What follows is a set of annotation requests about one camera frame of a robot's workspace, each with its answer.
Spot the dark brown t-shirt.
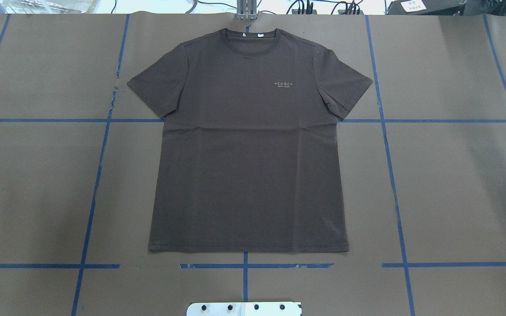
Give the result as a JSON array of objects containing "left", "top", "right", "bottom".
[{"left": 127, "top": 29, "right": 373, "bottom": 253}]

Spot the aluminium frame post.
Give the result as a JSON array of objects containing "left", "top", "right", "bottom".
[{"left": 236, "top": 0, "right": 258, "bottom": 21}]

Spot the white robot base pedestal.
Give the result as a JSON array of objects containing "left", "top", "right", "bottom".
[{"left": 186, "top": 302, "right": 303, "bottom": 316}]

